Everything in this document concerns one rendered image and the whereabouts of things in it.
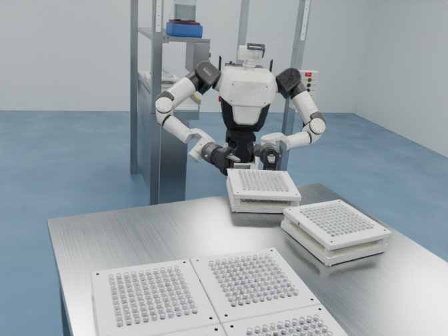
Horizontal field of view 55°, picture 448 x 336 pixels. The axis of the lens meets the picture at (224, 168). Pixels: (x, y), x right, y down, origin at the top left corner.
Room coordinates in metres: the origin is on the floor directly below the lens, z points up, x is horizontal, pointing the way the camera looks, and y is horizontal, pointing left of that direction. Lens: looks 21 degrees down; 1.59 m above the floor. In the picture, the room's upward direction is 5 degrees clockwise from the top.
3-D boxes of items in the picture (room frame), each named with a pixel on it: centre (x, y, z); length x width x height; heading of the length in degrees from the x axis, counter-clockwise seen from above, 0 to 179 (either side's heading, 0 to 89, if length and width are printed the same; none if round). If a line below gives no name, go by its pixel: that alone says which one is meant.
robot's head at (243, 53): (2.14, -0.07, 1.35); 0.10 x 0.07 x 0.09; 97
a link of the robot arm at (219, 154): (1.74, 0.02, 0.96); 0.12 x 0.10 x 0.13; 38
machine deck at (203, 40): (3.10, 0.44, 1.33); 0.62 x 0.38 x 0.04; 20
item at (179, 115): (3.47, 0.56, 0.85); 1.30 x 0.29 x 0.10; 20
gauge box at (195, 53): (2.96, 0.24, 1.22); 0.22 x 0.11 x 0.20; 20
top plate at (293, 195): (1.51, -0.15, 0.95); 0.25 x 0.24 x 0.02; 96
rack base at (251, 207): (1.51, -0.15, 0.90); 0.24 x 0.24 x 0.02; 6
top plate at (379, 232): (1.25, -0.37, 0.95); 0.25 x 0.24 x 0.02; 118
